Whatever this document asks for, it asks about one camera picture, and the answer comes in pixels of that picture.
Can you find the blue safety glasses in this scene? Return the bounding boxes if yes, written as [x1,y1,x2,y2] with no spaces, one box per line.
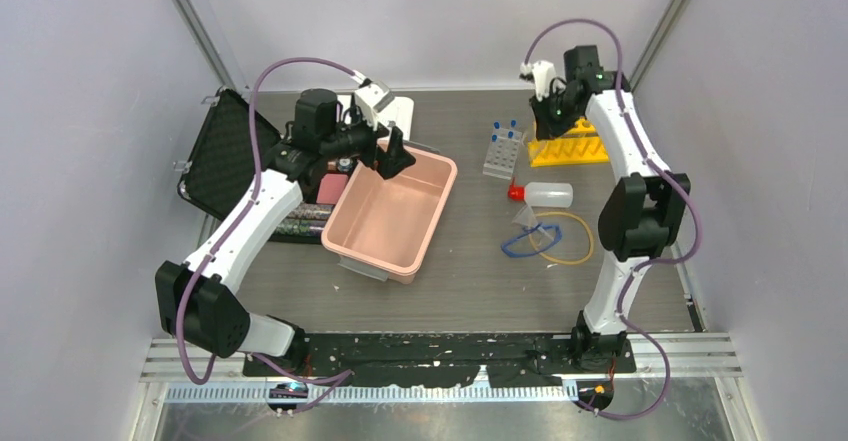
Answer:
[500,223,563,259]

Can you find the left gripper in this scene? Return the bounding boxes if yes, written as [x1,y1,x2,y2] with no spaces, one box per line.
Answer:
[320,103,414,178]

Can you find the pink plastic bin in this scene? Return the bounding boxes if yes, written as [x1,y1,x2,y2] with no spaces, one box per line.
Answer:
[321,147,458,284]

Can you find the yellow test tube rack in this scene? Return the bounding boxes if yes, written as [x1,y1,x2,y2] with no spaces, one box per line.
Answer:
[526,118,610,168]

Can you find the black poker chip case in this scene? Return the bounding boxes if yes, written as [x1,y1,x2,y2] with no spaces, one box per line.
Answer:
[178,88,331,245]

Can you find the white bin lid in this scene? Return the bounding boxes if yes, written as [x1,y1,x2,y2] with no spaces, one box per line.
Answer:
[337,93,414,141]

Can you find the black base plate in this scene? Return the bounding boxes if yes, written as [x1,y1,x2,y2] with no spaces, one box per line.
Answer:
[243,333,636,388]

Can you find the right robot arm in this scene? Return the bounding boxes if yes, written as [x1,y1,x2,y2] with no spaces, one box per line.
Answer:
[520,45,691,372]

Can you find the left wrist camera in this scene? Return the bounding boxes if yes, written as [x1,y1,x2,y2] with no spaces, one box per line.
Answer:
[349,79,395,131]

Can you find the yellow rubber tube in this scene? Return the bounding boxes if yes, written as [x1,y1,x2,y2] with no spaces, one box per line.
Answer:
[530,210,595,267]

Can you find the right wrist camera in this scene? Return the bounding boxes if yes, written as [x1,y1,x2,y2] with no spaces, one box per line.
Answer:
[519,60,557,101]

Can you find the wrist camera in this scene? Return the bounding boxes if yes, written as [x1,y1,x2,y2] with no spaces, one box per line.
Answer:
[349,79,395,131]
[519,60,557,101]

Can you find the clear tube rack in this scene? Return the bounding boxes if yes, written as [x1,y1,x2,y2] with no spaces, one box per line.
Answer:
[482,128,524,181]

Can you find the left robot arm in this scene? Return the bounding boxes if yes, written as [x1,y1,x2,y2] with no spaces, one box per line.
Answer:
[155,80,415,375]

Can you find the white wash bottle red cap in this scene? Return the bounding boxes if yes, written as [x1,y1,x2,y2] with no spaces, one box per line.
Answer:
[507,181,574,208]

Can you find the clear plastic funnel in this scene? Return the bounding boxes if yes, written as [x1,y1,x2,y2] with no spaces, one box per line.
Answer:
[512,204,540,232]

